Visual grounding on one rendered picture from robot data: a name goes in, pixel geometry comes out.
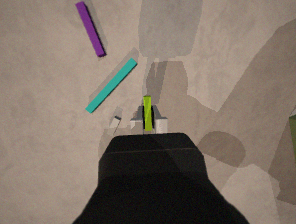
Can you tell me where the purple rod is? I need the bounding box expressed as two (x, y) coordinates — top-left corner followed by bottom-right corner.
(75, 1), (106, 58)

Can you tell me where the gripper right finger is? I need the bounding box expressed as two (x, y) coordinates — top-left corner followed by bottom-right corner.
(151, 105), (168, 134)

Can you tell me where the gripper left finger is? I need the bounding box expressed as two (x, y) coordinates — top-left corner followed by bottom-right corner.
(130, 106), (145, 135)

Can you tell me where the turquoise rod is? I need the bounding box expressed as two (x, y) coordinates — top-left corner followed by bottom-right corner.
(85, 59), (137, 113)

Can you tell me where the lime green rod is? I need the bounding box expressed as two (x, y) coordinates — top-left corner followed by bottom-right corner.
(143, 96), (152, 131)

